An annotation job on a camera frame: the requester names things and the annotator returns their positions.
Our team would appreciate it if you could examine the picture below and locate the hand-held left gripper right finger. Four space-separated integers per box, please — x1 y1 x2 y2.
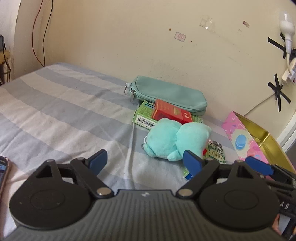
176 149 259 199

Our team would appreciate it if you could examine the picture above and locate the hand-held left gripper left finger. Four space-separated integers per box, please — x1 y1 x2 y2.
35 149 114 198

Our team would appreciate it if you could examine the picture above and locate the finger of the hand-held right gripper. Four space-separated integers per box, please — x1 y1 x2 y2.
245 156 296 186

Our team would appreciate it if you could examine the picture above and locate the green blue small packet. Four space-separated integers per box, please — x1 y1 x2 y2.
183 167 195 180

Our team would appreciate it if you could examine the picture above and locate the green patterned small packet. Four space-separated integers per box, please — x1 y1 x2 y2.
203 139 226 164

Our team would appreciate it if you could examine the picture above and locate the pink tin box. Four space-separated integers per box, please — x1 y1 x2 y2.
221 111 296 176

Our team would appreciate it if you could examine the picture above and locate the teal plush toy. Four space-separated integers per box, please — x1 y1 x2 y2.
142 118 213 162

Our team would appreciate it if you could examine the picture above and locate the red cardboard box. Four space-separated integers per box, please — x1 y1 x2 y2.
151 98 193 124

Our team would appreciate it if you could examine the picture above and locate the green barcode cardboard box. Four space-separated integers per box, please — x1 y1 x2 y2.
132 100 204 129

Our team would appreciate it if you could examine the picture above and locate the teal zip pencil pouch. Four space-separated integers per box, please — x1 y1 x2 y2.
124 75 208 116

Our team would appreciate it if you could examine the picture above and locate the person's right hand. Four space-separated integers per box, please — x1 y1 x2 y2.
272 214 282 234

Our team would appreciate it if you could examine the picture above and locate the blue white striped bed sheet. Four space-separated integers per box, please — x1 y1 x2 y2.
0 62 243 235

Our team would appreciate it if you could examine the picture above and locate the black tape cross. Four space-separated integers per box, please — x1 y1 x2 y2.
268 32 296 60
268 74 292 112

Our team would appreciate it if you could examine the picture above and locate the smartphone in clear case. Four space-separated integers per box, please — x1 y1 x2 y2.
0 155 11 194

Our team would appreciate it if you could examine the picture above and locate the white charger block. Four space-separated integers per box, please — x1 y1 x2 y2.
282 58 296 85

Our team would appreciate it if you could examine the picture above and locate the wooden stool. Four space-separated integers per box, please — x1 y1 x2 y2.
0 50 11 80

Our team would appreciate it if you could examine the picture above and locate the white charger cable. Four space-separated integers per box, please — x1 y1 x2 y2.
244 80 285 116

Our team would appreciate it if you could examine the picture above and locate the black wall cable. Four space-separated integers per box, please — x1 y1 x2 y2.
42 0 53 67

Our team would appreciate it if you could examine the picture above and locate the red wall cable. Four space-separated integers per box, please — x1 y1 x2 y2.
32 0 45 67

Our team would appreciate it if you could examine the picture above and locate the white wall plug adapter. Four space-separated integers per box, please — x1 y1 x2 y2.
279 13 296 55

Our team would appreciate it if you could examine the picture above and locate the clear adhesive wall hook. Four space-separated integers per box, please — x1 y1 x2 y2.
199 15 214 30

